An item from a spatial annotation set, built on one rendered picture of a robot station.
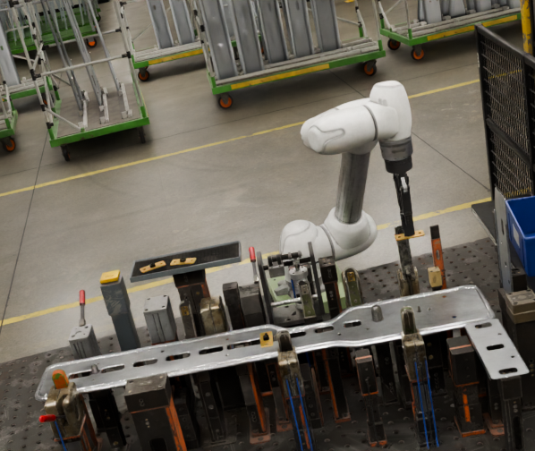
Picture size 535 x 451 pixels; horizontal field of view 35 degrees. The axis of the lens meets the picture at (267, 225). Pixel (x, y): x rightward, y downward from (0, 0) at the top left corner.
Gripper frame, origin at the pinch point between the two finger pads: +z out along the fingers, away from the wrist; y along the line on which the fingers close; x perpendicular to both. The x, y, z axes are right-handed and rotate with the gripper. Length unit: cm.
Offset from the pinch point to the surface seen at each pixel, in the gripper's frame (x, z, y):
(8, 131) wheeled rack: -318, 100, -669
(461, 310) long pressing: 11.3, 29.2, 4.4
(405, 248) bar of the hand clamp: 0.3, 15.0, -15.1
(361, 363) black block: -20.8, 30.5, 20.3
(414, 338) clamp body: -5.5, 24.8, 21.9
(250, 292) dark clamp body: -50, 21, -18
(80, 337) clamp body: -105, 23, -13
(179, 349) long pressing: -74, 29, -4
